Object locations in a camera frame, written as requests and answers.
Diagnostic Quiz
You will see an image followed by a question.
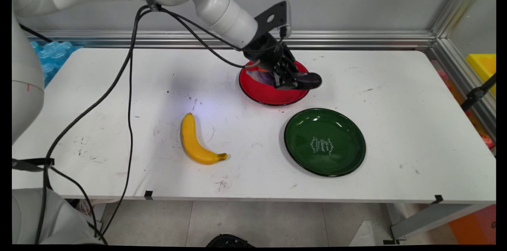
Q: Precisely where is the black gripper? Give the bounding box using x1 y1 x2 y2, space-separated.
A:
242 32 309 90

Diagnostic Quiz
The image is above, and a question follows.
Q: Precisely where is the purple eggplant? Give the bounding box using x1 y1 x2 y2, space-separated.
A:
246 69 322 90

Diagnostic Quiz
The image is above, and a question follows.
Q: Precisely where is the red round plate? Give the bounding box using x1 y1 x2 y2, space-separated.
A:
238 59 311 106

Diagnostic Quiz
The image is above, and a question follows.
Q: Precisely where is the green round plate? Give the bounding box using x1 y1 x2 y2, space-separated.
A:
284 108 366 177

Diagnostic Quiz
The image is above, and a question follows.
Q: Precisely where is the yellow banana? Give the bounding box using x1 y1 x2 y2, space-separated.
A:
181 113 228 165

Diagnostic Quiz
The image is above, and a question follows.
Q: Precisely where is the black round floor object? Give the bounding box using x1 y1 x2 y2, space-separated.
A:
206 234 255 247

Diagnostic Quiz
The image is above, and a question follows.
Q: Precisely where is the yellow plastic box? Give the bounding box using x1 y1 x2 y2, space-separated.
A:
465 54 496 97

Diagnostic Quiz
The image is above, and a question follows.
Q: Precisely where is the grey table leg brace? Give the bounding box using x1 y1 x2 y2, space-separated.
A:
390 203 494 240

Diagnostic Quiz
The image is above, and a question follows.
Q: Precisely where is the blue bubble wrap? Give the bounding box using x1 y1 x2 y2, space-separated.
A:
30 40 84 87

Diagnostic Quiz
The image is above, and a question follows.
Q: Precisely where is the orange box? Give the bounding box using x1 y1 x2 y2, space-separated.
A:
449 204 496 244

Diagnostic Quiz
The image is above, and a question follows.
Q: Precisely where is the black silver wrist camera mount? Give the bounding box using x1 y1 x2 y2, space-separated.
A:
254 1 292 40

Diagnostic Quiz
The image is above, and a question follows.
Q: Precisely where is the aluminium horizontal frame rail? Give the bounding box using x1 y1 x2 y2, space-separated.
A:
24 30 436 50

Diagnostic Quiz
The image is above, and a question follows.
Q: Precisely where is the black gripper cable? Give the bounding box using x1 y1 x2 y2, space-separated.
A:
150 4 263 69

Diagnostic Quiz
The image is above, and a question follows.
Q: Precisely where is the long black arm cable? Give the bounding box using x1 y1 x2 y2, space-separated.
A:
35 4 160 244

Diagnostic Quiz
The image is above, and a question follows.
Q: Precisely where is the aluminium side frame rail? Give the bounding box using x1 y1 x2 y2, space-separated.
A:
426 38 496 141

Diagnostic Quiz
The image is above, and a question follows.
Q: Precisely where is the aluminium frame post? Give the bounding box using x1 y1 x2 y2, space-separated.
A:
431 0 496 38

